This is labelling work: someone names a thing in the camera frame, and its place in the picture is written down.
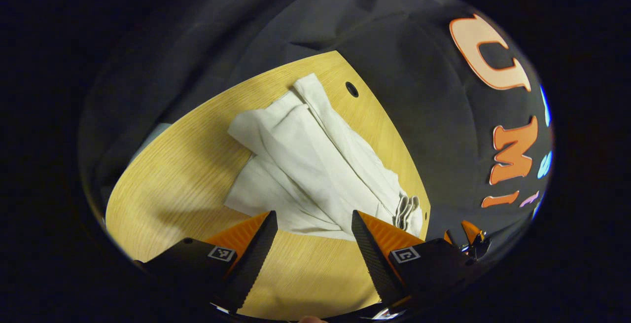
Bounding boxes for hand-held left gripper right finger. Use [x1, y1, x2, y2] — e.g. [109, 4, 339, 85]
[351, 210, 474, 309]

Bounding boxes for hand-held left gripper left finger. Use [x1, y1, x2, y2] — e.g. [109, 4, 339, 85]
[133, 210, 279, 313]

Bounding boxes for white jeans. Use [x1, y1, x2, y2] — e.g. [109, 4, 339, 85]
[224, 73, 423, 241]

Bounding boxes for black backdrop cloth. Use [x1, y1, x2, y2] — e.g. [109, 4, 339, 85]
[79, 0, 554, 245]

